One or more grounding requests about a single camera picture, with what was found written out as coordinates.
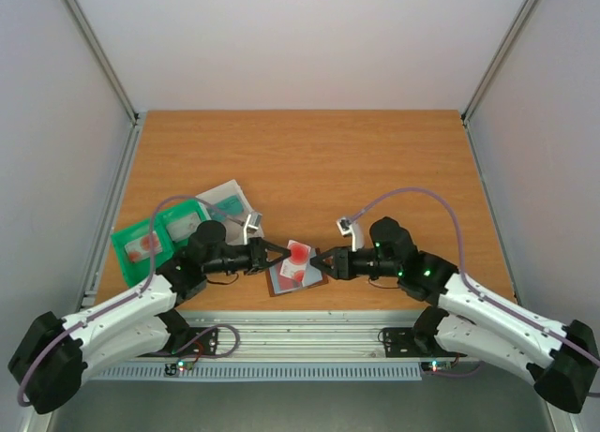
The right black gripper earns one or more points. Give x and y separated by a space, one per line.
343 263

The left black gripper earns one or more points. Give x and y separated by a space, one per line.
259 256

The white red circle card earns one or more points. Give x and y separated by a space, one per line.
295 266

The brown leather card holder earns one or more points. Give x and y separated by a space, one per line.
278 285

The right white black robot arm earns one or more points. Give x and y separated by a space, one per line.
559 361

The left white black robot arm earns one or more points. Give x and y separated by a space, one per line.
57 356

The teal card in white tray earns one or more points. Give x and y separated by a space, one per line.
232 206

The grey card in green tray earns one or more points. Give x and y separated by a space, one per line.
181 228

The red patterned card in tray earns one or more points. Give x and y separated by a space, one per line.
140 248

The white translucent tray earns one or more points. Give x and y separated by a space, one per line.
233 224

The green plastic organizer tray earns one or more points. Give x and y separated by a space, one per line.
134 273

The left small circuit board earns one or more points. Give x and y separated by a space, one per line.
177 369

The small circuit board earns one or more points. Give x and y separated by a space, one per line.
177 369
435 366

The right small circuit board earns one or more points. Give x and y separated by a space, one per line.
435 366

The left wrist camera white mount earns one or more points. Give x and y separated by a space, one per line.
252 227

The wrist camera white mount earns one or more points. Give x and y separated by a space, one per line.
351 230
252 227

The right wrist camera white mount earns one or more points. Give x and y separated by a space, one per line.
351 230

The aluminium front rail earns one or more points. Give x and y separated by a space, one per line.
306 336

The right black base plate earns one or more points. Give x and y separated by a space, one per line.
402 342

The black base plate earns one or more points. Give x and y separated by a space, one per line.
189 343
402 342

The slotted grey cable duct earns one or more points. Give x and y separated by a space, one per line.
266 372

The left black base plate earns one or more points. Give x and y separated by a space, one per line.
189 343

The left aluminium frame post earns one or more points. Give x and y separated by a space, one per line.
90 38

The aluminium frame post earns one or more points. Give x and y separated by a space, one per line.
509 40
90 38

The right aluminium frame post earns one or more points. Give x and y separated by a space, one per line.
509 40

